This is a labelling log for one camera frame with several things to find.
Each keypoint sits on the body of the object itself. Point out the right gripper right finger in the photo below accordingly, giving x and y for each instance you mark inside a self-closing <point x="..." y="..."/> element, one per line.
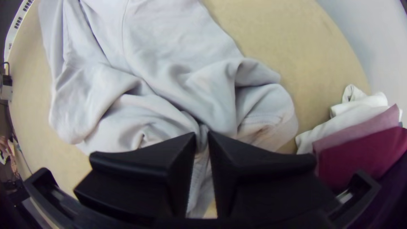
<point x="260" y="181"/>

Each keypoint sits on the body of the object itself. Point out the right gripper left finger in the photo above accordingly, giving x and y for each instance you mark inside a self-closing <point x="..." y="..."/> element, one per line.
<point x="143" y="171"/>

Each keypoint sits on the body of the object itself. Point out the grey t-shirt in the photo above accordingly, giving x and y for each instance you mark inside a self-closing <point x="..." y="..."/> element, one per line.
<point x="159" y="63"/>

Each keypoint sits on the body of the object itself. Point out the pile of folded clothes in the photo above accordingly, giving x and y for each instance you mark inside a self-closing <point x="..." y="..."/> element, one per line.
<point x="356" y="152"/>

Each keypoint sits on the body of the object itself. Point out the white laundry basket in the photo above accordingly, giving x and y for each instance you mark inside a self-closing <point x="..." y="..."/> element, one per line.
<point x="18" y="23"/>

